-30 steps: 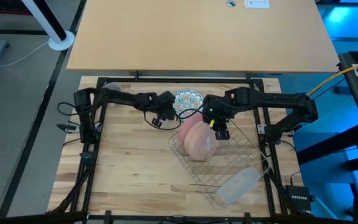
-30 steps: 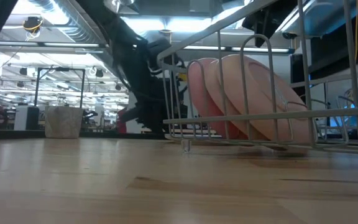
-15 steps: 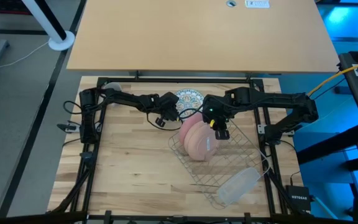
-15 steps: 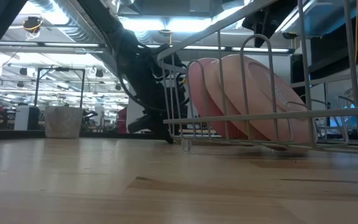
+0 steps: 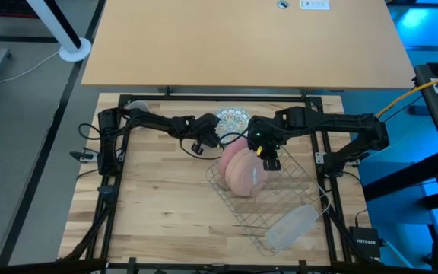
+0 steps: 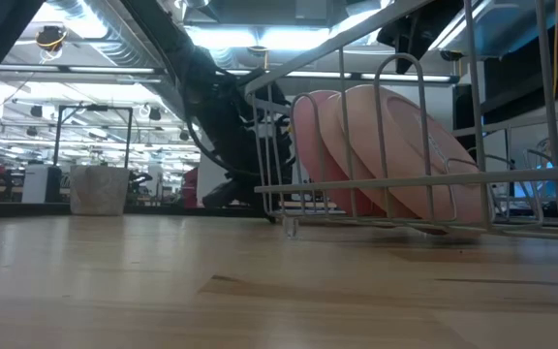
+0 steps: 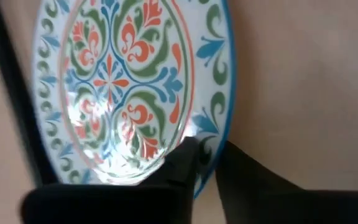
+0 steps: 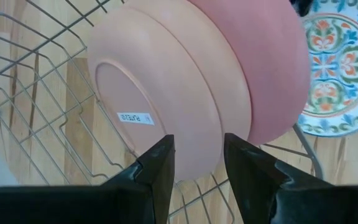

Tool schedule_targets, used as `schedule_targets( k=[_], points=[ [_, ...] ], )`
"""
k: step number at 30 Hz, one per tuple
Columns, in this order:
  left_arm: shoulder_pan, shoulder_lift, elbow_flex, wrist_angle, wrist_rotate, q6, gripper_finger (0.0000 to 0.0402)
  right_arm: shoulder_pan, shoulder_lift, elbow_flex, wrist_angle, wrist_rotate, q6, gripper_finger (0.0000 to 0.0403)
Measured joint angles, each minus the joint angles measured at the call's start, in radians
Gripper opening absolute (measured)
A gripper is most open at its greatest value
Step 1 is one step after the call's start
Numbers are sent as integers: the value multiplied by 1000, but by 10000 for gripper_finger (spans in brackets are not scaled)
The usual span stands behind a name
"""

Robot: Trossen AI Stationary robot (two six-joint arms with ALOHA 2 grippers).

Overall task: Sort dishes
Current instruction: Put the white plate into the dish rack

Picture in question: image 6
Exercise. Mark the ceiling light bar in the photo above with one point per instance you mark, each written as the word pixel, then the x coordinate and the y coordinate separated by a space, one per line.
pixel 109 69

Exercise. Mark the tall black cabinet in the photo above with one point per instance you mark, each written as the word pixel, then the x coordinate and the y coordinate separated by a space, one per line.
pixel 468 116

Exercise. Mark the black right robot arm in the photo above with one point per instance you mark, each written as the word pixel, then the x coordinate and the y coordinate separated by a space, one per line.
pixel 526 77

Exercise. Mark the dark pink plate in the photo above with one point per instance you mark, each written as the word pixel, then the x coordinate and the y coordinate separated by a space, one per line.
pixel 308 155

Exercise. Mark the black aluminium table frame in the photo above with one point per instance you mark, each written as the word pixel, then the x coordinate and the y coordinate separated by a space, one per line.
pixel 17 209

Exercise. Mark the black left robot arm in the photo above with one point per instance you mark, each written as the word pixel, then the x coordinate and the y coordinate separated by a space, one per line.
pixel 163 34

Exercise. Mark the black gantry frame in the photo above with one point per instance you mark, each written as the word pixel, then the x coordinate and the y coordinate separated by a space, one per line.
pixel 57 136

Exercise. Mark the grey speckled mug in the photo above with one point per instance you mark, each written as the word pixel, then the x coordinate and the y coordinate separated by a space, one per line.
pixel 100 191

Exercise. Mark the white cabinet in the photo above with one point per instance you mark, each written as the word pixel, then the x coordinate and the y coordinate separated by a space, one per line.
pixel 34 184

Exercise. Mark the black ceiling device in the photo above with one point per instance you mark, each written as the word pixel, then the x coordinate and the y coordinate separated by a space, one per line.
pixel 50 38

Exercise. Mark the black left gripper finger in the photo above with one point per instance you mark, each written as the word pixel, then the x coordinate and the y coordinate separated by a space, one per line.
pixel 235 196

